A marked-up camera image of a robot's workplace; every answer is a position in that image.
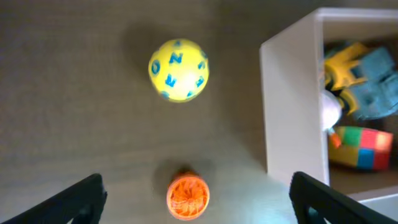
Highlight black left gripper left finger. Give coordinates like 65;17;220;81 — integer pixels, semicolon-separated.
3;174;108;224

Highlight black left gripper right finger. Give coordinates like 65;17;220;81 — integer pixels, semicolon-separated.
289;171;397;224

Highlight colourful puzzle cube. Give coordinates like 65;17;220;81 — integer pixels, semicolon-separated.
328;126;393;170

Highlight white duck pink hat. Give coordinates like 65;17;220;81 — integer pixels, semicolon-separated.
320;90;342;148

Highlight grey yellow toy truck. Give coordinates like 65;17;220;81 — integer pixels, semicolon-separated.
324;42;397;120

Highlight yellow ball blue letters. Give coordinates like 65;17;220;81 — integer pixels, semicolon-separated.
148;39;210;103

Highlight orange round spinner toy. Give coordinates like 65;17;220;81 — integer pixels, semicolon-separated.
166;170;210;221

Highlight pink open box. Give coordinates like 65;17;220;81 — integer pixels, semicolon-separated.
259;7;398;222

